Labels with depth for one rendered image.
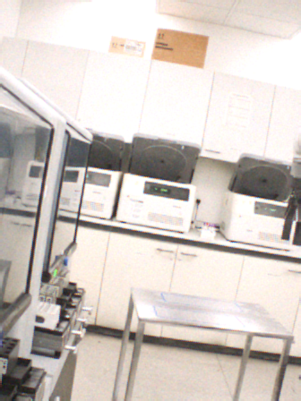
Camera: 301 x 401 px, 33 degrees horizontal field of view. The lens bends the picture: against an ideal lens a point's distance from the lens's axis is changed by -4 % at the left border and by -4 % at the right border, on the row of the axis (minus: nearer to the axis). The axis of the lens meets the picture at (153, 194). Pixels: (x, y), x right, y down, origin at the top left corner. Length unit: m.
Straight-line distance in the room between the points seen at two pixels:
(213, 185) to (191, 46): 1.21
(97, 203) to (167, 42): 1.43
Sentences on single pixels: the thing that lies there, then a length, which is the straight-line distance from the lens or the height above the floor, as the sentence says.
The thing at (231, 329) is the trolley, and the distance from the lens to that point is 1.93.
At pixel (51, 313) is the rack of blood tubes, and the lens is 1.58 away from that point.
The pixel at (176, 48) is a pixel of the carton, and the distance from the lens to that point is 4.28.
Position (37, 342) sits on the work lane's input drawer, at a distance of 1.60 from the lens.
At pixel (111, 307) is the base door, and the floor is 0.25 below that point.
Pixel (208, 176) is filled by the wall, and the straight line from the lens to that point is 4.49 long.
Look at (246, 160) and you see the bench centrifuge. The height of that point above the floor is 1.53.
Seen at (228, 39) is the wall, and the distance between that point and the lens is 4.65.
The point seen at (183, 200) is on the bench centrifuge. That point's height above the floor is 1.14.
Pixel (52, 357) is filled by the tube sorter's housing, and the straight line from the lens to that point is 1.60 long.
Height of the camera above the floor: 1.35
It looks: 3 degrees down
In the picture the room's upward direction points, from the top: 10 degrees clockwise
